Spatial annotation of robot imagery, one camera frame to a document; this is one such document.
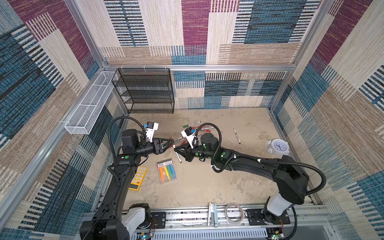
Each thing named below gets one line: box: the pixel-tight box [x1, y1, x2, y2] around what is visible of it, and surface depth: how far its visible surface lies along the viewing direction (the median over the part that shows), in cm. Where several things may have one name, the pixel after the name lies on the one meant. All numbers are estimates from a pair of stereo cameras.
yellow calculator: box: [129, 165, 148, 191], surface depth 87 cm
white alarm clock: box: [265, 139, 290, 155], surface depth 98 cm
